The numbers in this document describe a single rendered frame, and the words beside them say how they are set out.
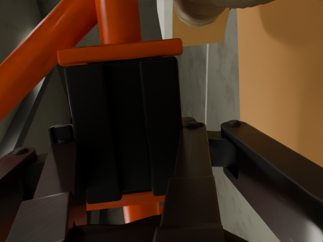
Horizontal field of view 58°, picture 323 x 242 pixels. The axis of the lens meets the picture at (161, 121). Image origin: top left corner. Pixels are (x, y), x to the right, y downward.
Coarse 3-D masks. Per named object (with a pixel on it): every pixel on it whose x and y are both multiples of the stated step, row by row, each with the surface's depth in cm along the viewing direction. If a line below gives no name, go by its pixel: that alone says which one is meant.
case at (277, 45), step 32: (288, 0) 23; (320, 0) 19; (256, 32) 29; (288, 32) 23; (320, 32) 19; (256, 64) 30; (288, 64) 24; (320, 64) 20; (256, 96) 31; (288, 96) 24; (320, 96) 20; (256, 128) 32; (288, 128) 25; (320, 128) 20; (320, 160) 21
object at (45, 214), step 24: (72, 144) 13; (48, 168) 11; (72, 168) 11; (48, 192) 9; (72, 192) 9; (24, 216) 7; (48, 216) 7; (72, 216) 7; (24, 240) 6; (48, 240) 6
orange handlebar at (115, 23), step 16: (96, 0) 14; (112, 0) 14; (128, 0) 14; (112, 16) 14; (128, 16) 14; (112, 32) 14; (128, 32) 14; (128, 208) 17; (144, 208) 17; (160, 208) 23
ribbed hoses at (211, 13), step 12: (180, 0) 19; (192, 0) 19; (204, 0) 18; (216, 0) 14; (228, 0) 12; (240, 0) 12; (252, 0) 11; (264, 0) 11; (180, 12) 21; (192, 12) 19; (204, 12) 19; (216, 12) 19; (192, 24) 22; (204, 24) 22
